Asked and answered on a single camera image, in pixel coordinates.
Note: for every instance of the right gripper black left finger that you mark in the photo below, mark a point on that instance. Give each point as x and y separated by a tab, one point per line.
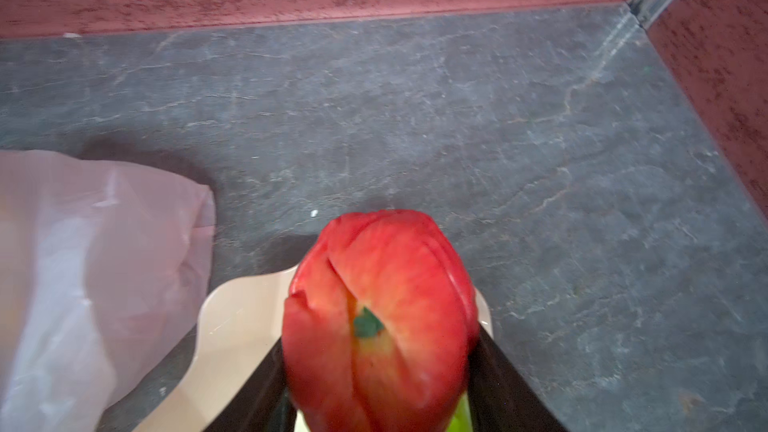
262	403

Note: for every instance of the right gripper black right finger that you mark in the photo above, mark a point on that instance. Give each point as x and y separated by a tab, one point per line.
499	397

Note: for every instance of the green fake fruit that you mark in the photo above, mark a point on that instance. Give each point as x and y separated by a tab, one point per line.
461	420

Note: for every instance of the red fake fruit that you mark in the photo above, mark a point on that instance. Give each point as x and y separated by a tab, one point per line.
378	325

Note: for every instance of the pink plastic bag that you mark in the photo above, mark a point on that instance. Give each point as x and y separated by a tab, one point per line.
104	267

